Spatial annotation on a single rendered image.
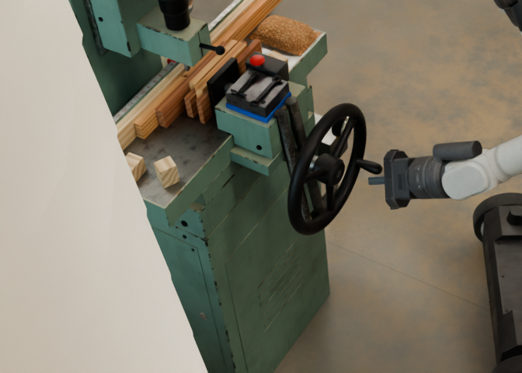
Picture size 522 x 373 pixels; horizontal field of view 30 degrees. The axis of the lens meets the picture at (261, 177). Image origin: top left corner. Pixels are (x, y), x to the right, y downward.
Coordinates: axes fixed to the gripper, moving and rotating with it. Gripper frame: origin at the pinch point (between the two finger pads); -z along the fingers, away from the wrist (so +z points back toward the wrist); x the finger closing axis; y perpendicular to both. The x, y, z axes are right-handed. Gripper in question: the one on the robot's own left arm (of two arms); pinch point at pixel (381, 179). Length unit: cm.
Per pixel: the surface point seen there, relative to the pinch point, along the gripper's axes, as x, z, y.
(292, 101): 16.3, -1.4, 23.8
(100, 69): 27, -41, 43
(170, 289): -3, 126, 148
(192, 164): 4.8, -15.8, 38.4
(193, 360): -5, 123, 146
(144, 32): 33, -26, 41
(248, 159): 5.4, -11.4, 27.5
